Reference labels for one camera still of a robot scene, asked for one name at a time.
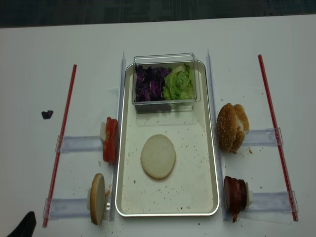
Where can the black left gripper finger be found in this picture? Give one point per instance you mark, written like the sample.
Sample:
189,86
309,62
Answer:
26,227

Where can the red tomato slices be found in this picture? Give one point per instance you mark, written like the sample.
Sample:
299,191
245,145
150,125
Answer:
109,146

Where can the white tomato pusher block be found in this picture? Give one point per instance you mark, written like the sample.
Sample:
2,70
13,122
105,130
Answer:
103,132

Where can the green lettuce pile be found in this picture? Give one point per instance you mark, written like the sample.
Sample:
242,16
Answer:
178,84

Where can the brown meat patties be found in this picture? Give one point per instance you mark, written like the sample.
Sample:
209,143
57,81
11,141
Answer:
235,195

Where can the lower left clear track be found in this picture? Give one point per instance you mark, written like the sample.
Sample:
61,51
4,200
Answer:
65,208

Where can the clear track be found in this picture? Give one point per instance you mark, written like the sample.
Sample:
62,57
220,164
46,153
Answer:
271,202
68,144
65,208
263,137

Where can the upright bun slice left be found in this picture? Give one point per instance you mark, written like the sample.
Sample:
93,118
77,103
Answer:
97,199

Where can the upper left clear track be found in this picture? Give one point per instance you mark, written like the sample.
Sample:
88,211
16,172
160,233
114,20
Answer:
68,144

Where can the purple cabbage scrap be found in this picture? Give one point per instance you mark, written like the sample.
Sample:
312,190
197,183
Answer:
47,114

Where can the bottom bun slice on tray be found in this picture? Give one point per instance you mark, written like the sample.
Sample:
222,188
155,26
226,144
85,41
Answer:
158,156

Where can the silver metal tray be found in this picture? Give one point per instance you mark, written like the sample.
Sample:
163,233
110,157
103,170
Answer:
191,189

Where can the purple cabbage shreds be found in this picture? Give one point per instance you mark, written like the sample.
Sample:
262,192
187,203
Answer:
150,83

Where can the clear plastic salad box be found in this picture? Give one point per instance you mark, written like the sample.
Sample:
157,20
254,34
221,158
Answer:
167,61

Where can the white patty pusher block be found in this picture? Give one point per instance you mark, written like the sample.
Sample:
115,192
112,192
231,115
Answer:
249,196

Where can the sesame burger buns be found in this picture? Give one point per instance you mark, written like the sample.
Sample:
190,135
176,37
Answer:
232,126

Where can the lower right clear track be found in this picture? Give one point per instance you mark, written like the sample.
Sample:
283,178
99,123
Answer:
271,202

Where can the upper right clear track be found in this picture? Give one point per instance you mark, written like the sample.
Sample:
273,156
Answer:
263,137

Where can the left red rail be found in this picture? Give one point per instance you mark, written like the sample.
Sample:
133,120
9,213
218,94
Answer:
57,157

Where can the red rail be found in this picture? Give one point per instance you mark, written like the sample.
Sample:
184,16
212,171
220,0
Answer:
57,157
292,199

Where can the right red rail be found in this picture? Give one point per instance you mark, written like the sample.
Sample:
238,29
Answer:
292,199

